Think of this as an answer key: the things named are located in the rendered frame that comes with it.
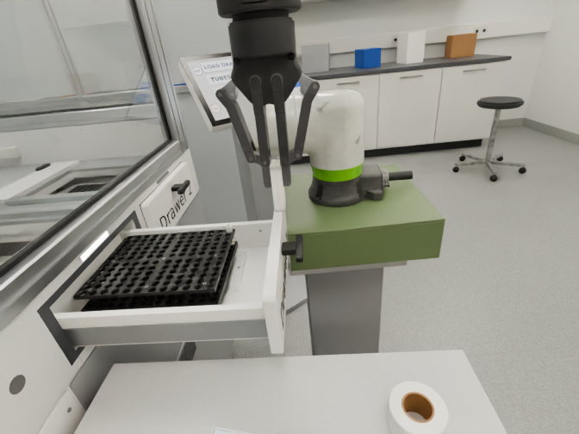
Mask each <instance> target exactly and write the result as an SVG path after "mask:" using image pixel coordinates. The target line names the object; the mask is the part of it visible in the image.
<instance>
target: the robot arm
mask: <svg viewBox="0 0 579 434"><path fill-rule="evenodd" d="M216 5H217V10H218V15H219V16H220V17H221V18H227V28H228V34H229V41H230V48H231V57H232V66H233V69H232V72H231V80H230V81H229V82H228V83H227V84H226V85H225V86H224V87H222V88H220V89H218V90H217V91H216V92H215V96H216V97H217V99H218V100H219V101H220V102H221V104H222V105H223V106H224V107H225V108H226V110H227V112H228V115H229V117H230V120H231V122H232V124H233V128H234V130H235V135H236V138H237V140H238V142H239V144H240V146H241V147H242V150H243V152H244V154H245V156H246V160H247V162H248V163H251V164H252V163H255V164H259V165H260V166H261V167H262V172H263V179H264V186H265V187H266V188H272V194H273V201H274V208H275V212H276V213H279V212H281V213H282V212H284V211H285V208H286V199H285V190H284V187H287V186H290V185H291V171H290V164H291V163H292V162H293V161H295V160H299V159H301V158H302V154H303V153H307V154H308V155H309V160H310V165H311V168H312V171H313V180H312V183H311V186H310V188H309V189H308V195H309V199H310V200H311V201H312V202H314V203H316V204H318V205H321V206H325V207H331V208H340V207H347V206H351V205H354V204H357V203H359V202H361V201H363V200H364V199H365V198H368V199H371V200H374V201H375V200H382V196H383V188H385V187H389V181H397V180H408V179H413V172H412V171H411V170H406V171H396V172H388V171H387V170H386V169H380V168H379V166H378V165H377V164H367V165H363V164H364V98H363V97H362V96H361V95H360V94H359V93H357V92H356V91H352V90H325V91H319V89H320V84H319V82H318V81H317V80H315V79H312V78H310V77H308V76H306V75H304V74H303V73H302V68H301V67H300V65H299V63H298V61H297V58H296V33H295V21H293V20H292V17H289V14H290V13H294V12H297V11H299V9H300V8H301V7H302V6H301V0H216ZM298 82H299V83H300V85H301V87H300V92H301V94H299V95H291V93H292V91H293V89H294V88H295V87H296V84H297V83H298ZM279 156H280V159H278V160H275V159H272V160H271V157H279Z"/></svg>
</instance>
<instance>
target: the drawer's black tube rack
mask: <svg viewBox="0 0 579 434"><path fill-rule="evenodd" d="M225 230H226V229H223V230H210V231H197V232H173V233H160V234H147V235H134V236H127V237H126V238H125V239H124V240H123V241H122V242H121V243H120V244H119V245H118V246H117V247H116V248H115V250H114V251H113V252H112V253H111V254H110V255H109V257H108V258H107V259H106V260H105V261H104V262H103V263H102V265H101V266H100V267H99V268H98V269H97V270H96V272H95V273H94V274H93V275H92V276H91V277H90V279H89V280H88V281H87V282H86V283H85V284H84V285H83V287H82V288H81V289H80V290H79V291H78V292H77V293H76V294H75V295H74V296H73V298H74V300H86V299H90V300H89V301H88V302H87V303H86V305H85V306H84V307H83V309H82V310H81V312H92V311H108V310H126V309H142V308H159V307H192V306H208V305H220V304H221V301H222V298H223V295H224V292H225V288H226V286H227V280H228V278H229V274H230V271H231V269H232V265H233V260H234V257H235V254H236V251H237V248H238V241H234V243H235V244H234V245H231V246H230V249H229V252H228V254H227V259H226V262H225V264H224V267H223V270H222V272H221V277H220V280H219V282H218V285H217V288H216V291H215V292H213V293H203V291H202V289H203V286H204V284H206V279H207V277H208V274H209V271H210V268H211V266H212V263H213V262H214V259H215V257H216V256H220V255H216V252H217V251H218V248H219V246H220V243H221V240H222V237H223V235H224V234H225ZM211 233H212V234H211ZM194 234H195V235H194ZM184 235H185V236H184ZM172 236H173V237H172ZM156 237H157V238H156ZM210 237H211V238H210ZM217 237H219V238H217ZM200 238H201V239H200ZM162 240H163V241H162ZM217 240H219V241H217ZM145 241H146V242H145ZM207 241H209V242H207ZM190 242H191V243H190ZM197 242H199V243H197ZM131 246H132V247H131ZM116 255H117V256H116ZM124 255H125V256H124ZM111 260H112V261H111ZM107 266H108V267H107ZM105 267H106V268H105ZM102 271H103V272H102ZM111 271H112V272H111ZM93 282H94V283H93ZM87 288H89V289H87ZM97 288H98V289H97ZM80 295H82V296H80Z"/></svg>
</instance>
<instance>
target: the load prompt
mask: <svg viewBox="0 0 579 434"><path fill-rule="evenodd" d="M199 64H200V66H201V67H202V70H203V72H204V73H208V72H214V71H226V70H232V69H233V66H232V59H218V60H211V61H204V62H199Z"/></svg>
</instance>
